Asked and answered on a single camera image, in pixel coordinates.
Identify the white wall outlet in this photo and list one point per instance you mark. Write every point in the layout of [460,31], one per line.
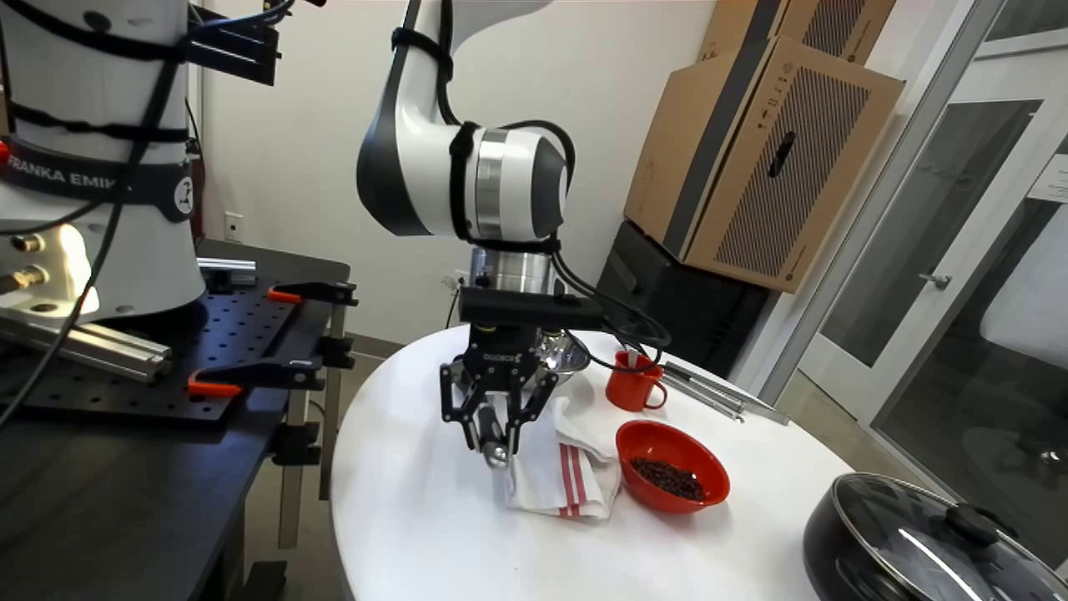
[235,220]

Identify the white framed glass door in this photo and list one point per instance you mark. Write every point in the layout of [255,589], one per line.
[1003,220]

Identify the red bowl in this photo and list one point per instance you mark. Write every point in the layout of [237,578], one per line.
[670,437]

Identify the small cardboard box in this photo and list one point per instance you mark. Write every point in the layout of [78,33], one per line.
[801,22]

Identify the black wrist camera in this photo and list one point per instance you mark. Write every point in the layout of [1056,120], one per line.
[519,308]

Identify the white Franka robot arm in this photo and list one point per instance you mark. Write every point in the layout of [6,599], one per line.
[420,167]

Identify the black spoon with silver end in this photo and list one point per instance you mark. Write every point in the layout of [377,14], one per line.
[491,437]

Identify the aluminium extrusion bar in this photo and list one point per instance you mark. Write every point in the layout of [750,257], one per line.
[88,337]

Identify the white cloth with red stripes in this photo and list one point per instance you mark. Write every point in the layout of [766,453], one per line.
[544,485]

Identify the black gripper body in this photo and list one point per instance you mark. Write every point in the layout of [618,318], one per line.
[509,354]

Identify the black breadboard table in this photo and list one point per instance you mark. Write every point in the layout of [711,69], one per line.
[110,503]

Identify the red cup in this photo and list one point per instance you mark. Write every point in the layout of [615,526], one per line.
[633,385]

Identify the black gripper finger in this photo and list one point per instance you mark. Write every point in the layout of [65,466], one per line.
[460,394]
[531,394]

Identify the glass pot lid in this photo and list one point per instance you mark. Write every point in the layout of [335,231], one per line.
[921,553]

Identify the black bracket box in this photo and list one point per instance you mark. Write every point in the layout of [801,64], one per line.
[235,44]

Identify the silver cutlery piece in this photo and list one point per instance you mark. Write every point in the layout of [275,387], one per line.
[706,392]
[757,405]

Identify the dark beans pile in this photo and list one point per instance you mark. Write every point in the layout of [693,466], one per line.
[670,479]

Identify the black pot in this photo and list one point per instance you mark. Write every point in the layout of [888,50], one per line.
[824,554]

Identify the large cardboard box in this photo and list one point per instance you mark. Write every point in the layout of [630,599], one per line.
[779,167]

